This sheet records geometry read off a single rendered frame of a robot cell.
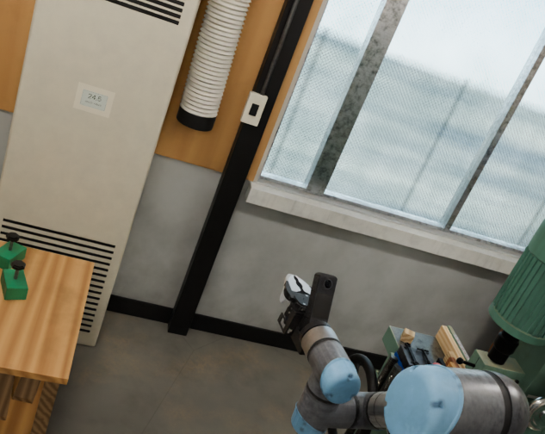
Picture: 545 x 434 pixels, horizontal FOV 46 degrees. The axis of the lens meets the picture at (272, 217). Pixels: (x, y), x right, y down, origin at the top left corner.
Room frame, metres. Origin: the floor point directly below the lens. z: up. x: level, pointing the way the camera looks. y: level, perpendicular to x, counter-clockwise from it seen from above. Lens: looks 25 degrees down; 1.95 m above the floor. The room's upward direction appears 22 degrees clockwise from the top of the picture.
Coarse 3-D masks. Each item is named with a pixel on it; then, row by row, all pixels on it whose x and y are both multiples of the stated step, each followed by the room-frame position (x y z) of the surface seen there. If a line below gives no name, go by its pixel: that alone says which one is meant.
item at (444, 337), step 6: (444, 330) 1.89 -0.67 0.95; (438, 336) 1.90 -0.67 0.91; (444, 336) 1.87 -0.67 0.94; (450, 336) 1.87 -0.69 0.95; (438, 342) 1.88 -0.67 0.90; (444, 342) 1.86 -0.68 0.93; (450, 342) 1.83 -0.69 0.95; (444, 348) 1.84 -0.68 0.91; (450, 348) 1.82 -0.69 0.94; (456, 348) 1.81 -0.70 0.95; (444, 354) 1.83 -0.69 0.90; (456, 354) 1.78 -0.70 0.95; (462, 366) 1.72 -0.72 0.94
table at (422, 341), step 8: (392, 328) 1.85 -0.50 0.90; (400, 328) 1.88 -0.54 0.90; (384, 336) 1.86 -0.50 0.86; (392, 336) 1.82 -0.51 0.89; (400, 336) 1.83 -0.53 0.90; (416, 336) 1.87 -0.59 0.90; (424, 336) 1.89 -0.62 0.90; (432, 336) 1.91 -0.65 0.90; (384, 344) 1.83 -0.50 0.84; (392, 344) 1.80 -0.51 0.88; (400, 344) 1.78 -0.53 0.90; (416, 344) 1.81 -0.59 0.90; (424, 344) 1.84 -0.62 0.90; (432, 344) 1.86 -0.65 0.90; (432, 352) 1.81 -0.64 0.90; (440, 352) 1.83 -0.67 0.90; (376, 376) 1.61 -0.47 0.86
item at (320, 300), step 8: (320, 272) 1.22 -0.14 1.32; (320, 280) 1.20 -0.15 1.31; (328, 280) 1.21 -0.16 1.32; (336, 280) 1.22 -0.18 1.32; (312, 288) 1.20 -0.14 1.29; (320, 288) 1.19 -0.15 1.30; (328, 288) 1.20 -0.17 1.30; (312, 296) 1.19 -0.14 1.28; (320, 296) 1.19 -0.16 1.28; (328, 296) 1.20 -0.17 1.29; (312, 304) 1.18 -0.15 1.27; (320, 304) 1.18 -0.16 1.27; (328, 304) 1.19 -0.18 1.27; (312, 312) 1.17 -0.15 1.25; (320, 312) 1.18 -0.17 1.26; (328, 312) 1.19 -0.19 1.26; (304, 320) 1.17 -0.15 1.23; (312, 320) 1.16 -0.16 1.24; (320, 320) 1.17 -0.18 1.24
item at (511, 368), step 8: (480, 352) 1.62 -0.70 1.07; (472, 360) 1.62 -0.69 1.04; (480, 360) 1.59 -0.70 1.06; (488, 360) 1.60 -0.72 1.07; (512, 360) 1.65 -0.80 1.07; (472, 368) 1.60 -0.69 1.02; (480, 368) 1.57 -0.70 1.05; (488, 368) 1.57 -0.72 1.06; (496, 368) 1.58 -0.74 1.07; (504, 368) 1.59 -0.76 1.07; (512, 368) 1.61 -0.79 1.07; (520, 368) 1.63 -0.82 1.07; (512, 376) 1.59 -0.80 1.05; (520, 376) 1.60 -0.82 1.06
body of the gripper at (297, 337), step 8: (296, 296) 1.21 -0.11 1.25; (304, 296) 1.23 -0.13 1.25; (296, 304) 1.19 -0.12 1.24; (304, 304) 1.20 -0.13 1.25; (288, 312) 1.22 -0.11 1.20; (296, 312) 1.18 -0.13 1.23; (304, 312) 1.19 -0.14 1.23; (280, 320) 1.21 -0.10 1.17; (288, 320) 1.19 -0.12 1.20; (296, 320) 1.18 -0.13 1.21; (288, 328) 1.18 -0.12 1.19; (296, 328) 1.18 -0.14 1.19; (304, 328) 1.13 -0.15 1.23; (296, 336) 1.17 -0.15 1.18; (296, 344) 1.15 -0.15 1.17
